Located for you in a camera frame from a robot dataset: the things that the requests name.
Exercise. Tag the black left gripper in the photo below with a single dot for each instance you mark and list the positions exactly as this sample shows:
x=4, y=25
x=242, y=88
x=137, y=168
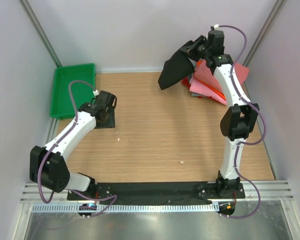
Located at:
x=110, y=123

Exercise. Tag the folded light pink t shirt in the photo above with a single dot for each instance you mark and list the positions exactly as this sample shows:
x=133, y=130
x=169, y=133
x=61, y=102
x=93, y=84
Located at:
x=198, y=89

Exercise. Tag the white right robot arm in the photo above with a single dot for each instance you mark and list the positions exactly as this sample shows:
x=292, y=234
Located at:
x=238, y=121

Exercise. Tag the white slotted cable duct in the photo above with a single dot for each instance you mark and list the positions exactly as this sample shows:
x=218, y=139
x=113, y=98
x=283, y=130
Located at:
x=88, y=208

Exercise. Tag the right aluminium corner post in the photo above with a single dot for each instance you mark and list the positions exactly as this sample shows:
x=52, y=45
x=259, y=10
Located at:
x=273, y=14

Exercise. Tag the folded red t shirt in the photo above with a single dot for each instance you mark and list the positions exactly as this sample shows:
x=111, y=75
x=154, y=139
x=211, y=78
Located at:
x=186, y=82

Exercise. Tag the aluminium corner post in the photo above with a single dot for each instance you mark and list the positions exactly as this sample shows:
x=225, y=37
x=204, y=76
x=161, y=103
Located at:
x=273, y=14
x=40, y=31

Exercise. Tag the aluminium frame rail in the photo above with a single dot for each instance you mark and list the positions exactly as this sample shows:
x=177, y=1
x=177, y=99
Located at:
x=268, y=189

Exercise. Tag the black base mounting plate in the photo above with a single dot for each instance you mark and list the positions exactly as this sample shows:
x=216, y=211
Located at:
x=152, y=191

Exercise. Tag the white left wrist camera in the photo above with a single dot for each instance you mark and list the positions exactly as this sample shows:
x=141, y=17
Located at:
x=96, y=92

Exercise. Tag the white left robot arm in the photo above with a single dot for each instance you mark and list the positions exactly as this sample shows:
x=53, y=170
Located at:
x=48, y=168

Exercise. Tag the folded orange t shirt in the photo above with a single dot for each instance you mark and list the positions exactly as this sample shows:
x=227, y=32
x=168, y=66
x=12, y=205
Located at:
x=212, y=88

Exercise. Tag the black t shirt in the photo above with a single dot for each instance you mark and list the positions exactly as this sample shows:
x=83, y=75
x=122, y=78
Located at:
x=174, y=70

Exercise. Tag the left aluminium corner post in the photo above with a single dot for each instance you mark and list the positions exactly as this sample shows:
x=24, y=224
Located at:
x=40, y=31

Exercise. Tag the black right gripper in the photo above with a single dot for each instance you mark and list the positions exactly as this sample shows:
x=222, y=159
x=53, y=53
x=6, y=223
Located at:
x=190, y=49

